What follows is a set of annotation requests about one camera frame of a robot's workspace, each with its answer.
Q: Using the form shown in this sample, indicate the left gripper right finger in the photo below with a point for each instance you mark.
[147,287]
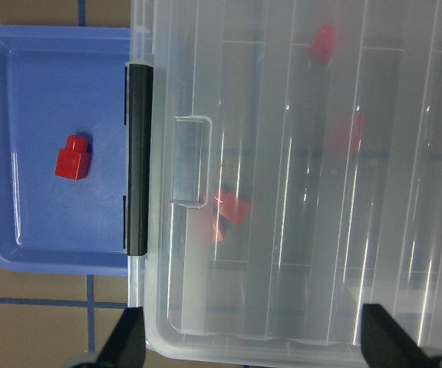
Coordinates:
[384,343]

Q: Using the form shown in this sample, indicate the black box latch handle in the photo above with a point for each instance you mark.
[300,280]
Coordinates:
[139,100]

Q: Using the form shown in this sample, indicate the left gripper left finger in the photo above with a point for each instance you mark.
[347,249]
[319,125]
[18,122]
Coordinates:
[126,346]

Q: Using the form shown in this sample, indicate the clear plastic box lid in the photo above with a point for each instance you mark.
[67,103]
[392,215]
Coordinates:
[301,180]

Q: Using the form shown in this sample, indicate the blue plastic tray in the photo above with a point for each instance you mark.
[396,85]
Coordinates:
[56,82]

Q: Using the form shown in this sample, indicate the clear plastic storage box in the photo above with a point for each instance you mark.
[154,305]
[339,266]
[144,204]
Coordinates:
[140,153]

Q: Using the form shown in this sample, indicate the red block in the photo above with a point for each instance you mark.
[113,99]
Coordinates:
[322,48]
[74,159]
[224,208]
[344,139]

